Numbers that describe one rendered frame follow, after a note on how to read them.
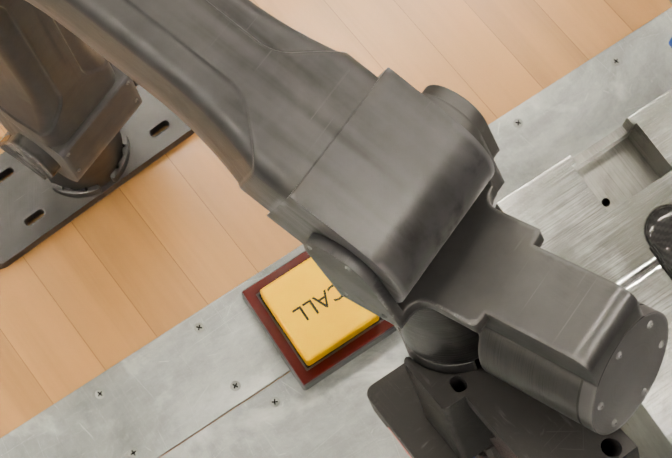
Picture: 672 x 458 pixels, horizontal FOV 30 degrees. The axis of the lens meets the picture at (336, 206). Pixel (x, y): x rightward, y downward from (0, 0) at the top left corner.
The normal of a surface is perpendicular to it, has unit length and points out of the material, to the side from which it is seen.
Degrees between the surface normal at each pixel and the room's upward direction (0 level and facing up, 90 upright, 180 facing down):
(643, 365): 64
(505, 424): 28
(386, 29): 0
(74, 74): 87
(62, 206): 0
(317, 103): 16
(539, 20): 0
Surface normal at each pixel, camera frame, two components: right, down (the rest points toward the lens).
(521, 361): -0.69, 0.33
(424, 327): -0.33, 0.77
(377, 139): 0.21, -0.14
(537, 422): -0.26, -0.64
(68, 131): 0.81, 0.54
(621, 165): -0.01, -0.29
